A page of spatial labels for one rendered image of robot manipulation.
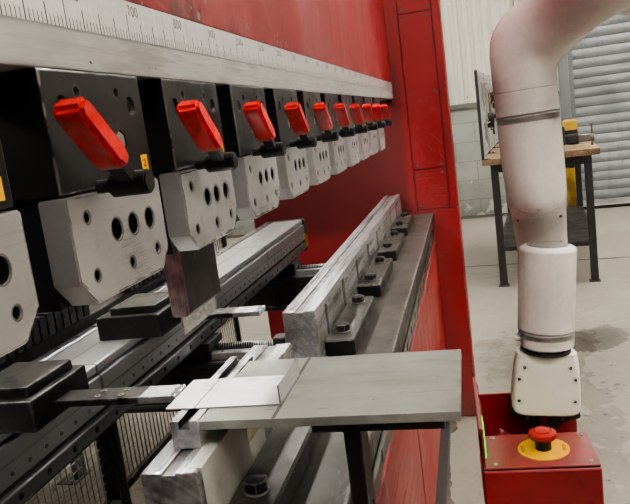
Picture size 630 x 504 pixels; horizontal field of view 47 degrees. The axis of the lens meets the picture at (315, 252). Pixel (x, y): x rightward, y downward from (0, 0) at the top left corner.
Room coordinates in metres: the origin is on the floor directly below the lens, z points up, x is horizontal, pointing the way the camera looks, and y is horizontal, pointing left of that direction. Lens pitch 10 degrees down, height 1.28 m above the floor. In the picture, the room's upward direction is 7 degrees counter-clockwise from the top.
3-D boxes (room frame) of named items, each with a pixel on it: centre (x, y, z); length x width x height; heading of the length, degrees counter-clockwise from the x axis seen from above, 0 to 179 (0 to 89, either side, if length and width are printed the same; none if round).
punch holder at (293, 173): (1.15, 0.05, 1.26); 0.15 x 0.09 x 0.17; 167
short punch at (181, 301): (0.78, 0.14, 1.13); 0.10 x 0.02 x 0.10; 167
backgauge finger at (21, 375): (0.81, 0.30, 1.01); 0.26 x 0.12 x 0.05; 77
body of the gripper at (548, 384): (1.06, -0.33, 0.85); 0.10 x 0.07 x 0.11; 79
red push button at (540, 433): (0.96, -0.29, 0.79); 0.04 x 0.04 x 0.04
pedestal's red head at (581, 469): (1.01, -0.29, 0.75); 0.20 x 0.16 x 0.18; 169
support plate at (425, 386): (0.75, -0.01, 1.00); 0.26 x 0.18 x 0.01; 77
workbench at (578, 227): (5.61, -1.85, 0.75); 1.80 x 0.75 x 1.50; 161
